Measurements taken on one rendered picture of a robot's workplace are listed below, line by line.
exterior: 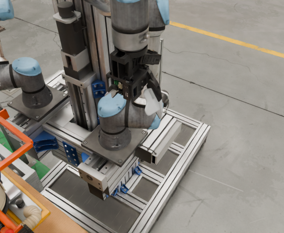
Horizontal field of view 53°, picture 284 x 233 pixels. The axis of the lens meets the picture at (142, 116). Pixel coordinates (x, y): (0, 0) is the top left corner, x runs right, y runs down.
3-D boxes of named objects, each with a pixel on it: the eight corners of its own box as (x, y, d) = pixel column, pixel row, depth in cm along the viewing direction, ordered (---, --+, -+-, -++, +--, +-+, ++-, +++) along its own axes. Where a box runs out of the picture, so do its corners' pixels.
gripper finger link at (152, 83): (149, 104, 71) (131, 75, 68) (152, 100, 72) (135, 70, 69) (163, 101, 68) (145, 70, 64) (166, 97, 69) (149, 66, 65)
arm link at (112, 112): (102, 112, 129) (99, 88, 119) (132, 114, 128) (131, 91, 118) (96, 131, 121) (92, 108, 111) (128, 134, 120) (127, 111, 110)
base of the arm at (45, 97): (38, 86, 157) (33, 71, 150) (58, 95, 151) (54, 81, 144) (16, 101, 148) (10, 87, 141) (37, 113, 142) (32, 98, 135)
